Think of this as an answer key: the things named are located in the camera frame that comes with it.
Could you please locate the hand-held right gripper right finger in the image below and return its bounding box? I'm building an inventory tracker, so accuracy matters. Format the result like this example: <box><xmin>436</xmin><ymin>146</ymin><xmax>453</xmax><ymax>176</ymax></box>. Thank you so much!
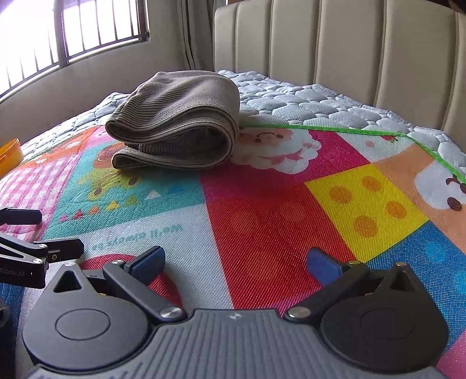
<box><xmin>284</xmin><ymin>248</ymin><xmax>417</xmax><ymax>321</ymax></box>

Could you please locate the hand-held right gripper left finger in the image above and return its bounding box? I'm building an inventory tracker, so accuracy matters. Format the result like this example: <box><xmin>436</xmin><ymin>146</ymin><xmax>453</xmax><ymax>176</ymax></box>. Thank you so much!
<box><xmin>54</xmin><ymin>246</ymin><xmax>187</xmax><ymax>323</ymax></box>

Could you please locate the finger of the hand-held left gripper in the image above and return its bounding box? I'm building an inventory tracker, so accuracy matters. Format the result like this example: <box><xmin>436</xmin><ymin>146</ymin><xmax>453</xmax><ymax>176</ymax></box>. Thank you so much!
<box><xmin>0</xmin><ymin>207</ymin><xmax>43</xmax><ymax>225</ymax></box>
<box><xmin>0</xmin><ymin>233</ymin><xmax>85</xmax><ymax>263</ymax></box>

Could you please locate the beige striped sweater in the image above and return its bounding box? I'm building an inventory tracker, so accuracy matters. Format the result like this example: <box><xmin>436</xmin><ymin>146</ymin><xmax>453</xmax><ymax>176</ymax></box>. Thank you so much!
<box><xmin>105</xmin><ymin>71</ymin><xmax>241</xmax><ymax>171</ymax></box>

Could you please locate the yellow plastic container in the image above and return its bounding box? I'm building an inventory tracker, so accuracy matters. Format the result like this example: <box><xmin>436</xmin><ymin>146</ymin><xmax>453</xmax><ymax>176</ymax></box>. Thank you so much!
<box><xmin>0</xmin><ymin>138</ymin><xmax>24</xmax><ymax>179</ymax></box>

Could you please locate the colourful printed blanket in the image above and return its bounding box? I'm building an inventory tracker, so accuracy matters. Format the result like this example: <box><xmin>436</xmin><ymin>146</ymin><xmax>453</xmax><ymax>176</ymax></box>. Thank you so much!
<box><xmin>0</xmin><ymin>122</ymin><xmax>466</xmax><ymax>379</ymax></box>

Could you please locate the quilted light blue bed cover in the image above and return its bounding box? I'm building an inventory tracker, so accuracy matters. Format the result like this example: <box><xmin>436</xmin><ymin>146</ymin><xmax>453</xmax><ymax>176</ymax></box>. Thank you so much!
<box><xmin>20</xmin><ymin>69</ymin><xmax>466</xmax><ymax>183</ymax></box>

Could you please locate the barred window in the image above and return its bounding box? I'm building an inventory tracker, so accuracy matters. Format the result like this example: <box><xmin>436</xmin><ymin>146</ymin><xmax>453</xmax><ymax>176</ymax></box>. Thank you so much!
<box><xmin>0</xmin><ymin>0</ymin><xmax>151</xmax><ymax>103</ymax></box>

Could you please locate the beige padded headboard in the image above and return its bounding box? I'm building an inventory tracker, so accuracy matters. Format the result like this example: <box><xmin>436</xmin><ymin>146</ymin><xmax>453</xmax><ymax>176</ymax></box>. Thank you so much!
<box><xmin>213</xmin><ymin>0</ymin><xmax>466</xmax><ymax>135</ymax></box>

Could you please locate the beige curtain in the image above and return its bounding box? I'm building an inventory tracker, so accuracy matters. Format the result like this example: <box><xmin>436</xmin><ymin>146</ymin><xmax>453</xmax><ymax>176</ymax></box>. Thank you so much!
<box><xmin>176</xmin><ymin>0</ymin><xmax>216</xmax><ymax>74</ymax></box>

